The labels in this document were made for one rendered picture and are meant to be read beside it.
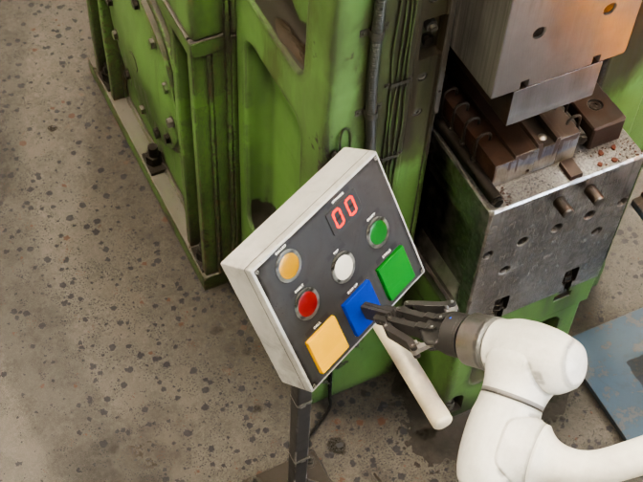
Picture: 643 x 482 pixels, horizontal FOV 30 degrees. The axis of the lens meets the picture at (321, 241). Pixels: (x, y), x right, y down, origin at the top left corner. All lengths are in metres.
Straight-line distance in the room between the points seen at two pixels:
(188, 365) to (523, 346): 1.54
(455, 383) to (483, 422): 1.16
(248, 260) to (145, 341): 1.35
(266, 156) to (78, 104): 1.10
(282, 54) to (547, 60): 0.52
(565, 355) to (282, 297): 0.48
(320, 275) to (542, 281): 0.85
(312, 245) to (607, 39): 0.69
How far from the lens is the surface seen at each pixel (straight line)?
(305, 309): 2.04
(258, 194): 3.01
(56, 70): 3.97
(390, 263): 2.17
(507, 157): 2.44
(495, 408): 1.86
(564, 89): 2.35
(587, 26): 2.25
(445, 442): 3.16
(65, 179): 3.66
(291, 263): 2.00
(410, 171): 2.54
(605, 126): 2.54
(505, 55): 2.16
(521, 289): 2.77
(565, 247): 2.72
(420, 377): 2.51
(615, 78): 2.72
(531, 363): 1.86
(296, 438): 2.73
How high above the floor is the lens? 2.80
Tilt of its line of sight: 54 degrees down
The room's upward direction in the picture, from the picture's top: 4 degrees clockwise
